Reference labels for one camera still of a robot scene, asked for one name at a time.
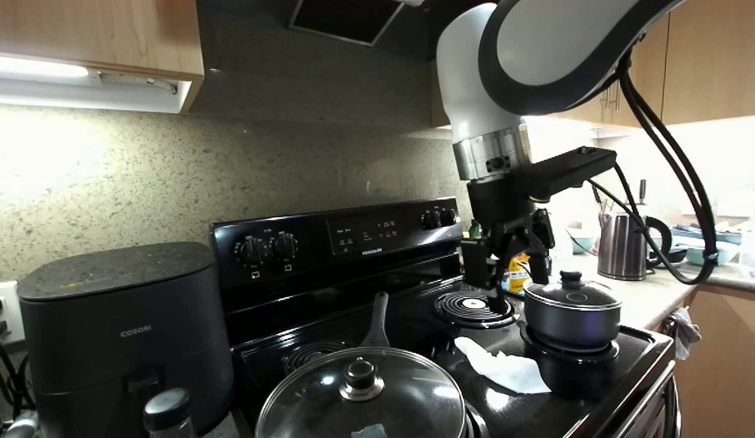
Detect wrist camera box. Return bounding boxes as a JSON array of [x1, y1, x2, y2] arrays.
[[518, 144, 620, 206]]

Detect black pot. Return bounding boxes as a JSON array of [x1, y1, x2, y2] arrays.
[[522, 300, 627, 356]]

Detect grey hanging cloth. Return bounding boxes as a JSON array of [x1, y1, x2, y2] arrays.
[[662, 304, 704, 363]]

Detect black pan with lid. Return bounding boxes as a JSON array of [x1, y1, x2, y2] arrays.
[[254, 343, 469, 438]]

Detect white light strip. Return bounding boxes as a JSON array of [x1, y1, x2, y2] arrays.
[[0, 50, 194, 117]]

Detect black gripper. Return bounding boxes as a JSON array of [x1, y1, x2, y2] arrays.
[[460, 167, 557, 317]]

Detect wooden base cabinet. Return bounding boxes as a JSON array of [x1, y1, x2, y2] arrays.
[[675, 285, 755, 438]]

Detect yellow label bottle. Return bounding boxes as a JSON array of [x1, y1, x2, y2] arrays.
[[506, 251, 533, 300]]

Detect glass pot lid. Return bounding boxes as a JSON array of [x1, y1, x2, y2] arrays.
[[522, 268, 627, 321]]

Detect white crumpled cloth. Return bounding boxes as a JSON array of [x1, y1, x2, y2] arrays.
[[452, 337, 552, 397]]

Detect black frying pan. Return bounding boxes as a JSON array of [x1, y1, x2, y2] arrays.
[[254, 290, 490, 438]]

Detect metal utensil holder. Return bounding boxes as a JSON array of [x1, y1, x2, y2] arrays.
[[594, 212, 651, 283]]

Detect black air fryer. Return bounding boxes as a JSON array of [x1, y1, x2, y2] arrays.
[[18, 242, 236, 438]]

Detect white wall outlet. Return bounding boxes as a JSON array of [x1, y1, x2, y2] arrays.
[[0, 279, 26, 349]]

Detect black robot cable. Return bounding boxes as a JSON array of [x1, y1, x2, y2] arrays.
[[612, 50, 721, 287]]

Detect black electric stove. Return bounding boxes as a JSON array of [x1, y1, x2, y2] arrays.
[[210, 195, 679, 438]]

